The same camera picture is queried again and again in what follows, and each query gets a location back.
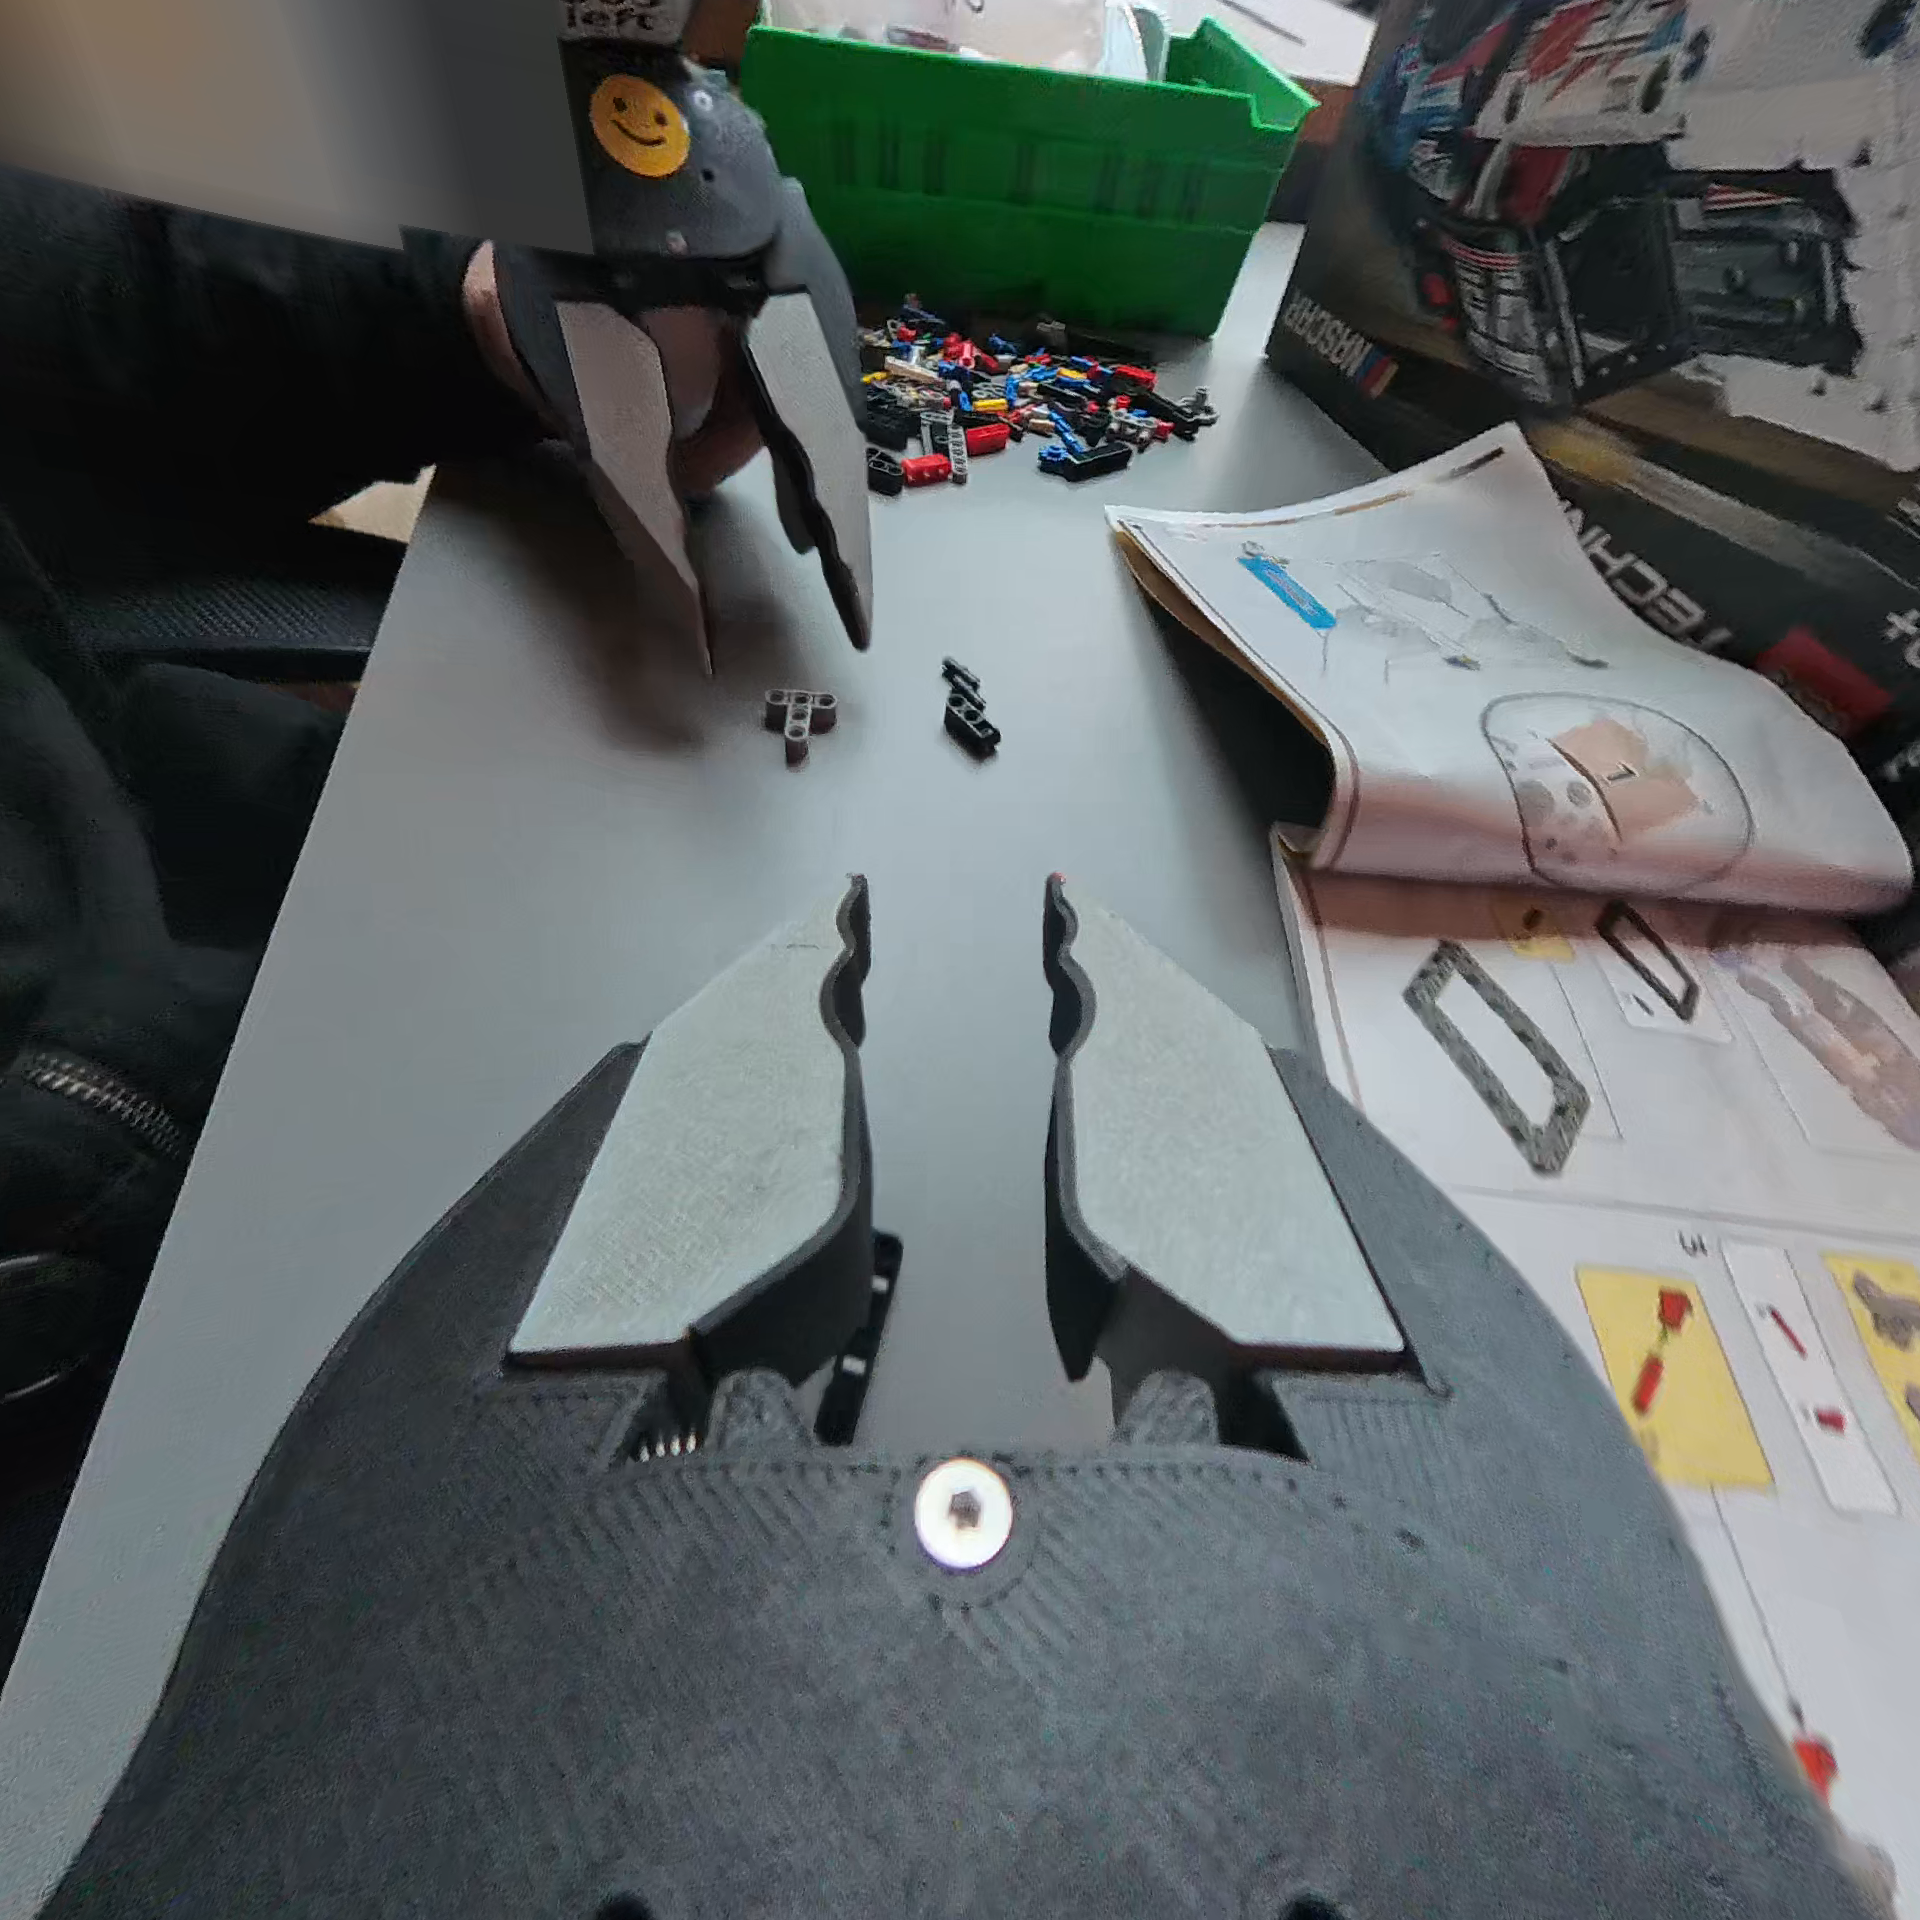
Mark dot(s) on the black curved lego panel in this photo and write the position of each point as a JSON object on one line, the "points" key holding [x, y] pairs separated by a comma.
{"points": [[887, 473]]}

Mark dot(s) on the black lego pin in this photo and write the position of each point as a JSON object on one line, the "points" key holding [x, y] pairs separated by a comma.
{"points": [[961, 677]]}

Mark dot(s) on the grey T-shaped lego beam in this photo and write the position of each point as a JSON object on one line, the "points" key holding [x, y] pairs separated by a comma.
{"points": [[798, 745]]}

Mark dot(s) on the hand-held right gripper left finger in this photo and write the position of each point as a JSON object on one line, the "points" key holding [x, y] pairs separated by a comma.
{"points": [[708, 1187]]}

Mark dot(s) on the black rectangular lego frame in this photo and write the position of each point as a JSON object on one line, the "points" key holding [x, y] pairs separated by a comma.
{"points": [[858, 1356]]}

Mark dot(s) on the pile of mixed lego pieces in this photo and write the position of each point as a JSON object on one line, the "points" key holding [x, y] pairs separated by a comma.
{"points": [[1020, 390]]}

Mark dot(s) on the grey mesh office chair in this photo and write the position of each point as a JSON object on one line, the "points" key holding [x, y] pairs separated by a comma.
{"points": [[226, 622]]}

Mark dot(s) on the red lego panel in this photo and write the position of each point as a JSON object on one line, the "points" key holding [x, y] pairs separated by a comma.
{"points": [[939, 473]]}

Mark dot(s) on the black lego set box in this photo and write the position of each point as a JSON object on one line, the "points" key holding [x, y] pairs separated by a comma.
{"points": [[1440, 302]]}

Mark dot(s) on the person's black zipped jacket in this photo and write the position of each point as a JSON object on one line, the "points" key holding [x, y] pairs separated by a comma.
{"points": [[119, 899]]}

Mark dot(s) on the black lego connector block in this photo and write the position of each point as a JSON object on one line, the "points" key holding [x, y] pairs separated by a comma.
{"points": [[972, 729]]}

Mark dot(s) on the green plastic bin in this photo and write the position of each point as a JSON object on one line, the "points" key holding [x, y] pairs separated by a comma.
{"points": [[1020, 193]]}

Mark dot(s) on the lego instruction booklet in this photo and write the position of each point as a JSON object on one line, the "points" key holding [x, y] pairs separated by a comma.
{"points": [[1500, 1140]]}

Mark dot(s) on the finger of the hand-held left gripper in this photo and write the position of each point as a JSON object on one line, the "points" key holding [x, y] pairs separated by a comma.
{"points": [[621, 407], [823, 407]]}

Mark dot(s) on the person's left hand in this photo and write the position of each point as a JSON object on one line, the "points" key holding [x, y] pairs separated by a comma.
{"points": [[720, 419]]}

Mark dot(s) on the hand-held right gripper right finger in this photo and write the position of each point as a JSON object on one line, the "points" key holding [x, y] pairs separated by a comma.
{"points": [[1198, 1187]]}

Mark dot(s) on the clear plastic bag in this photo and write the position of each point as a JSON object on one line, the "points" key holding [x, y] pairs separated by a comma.
{"points": [[1078, 36]]}

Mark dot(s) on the person's left forearm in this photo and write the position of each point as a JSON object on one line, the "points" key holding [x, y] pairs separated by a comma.
{"points": [[226, 331]]}

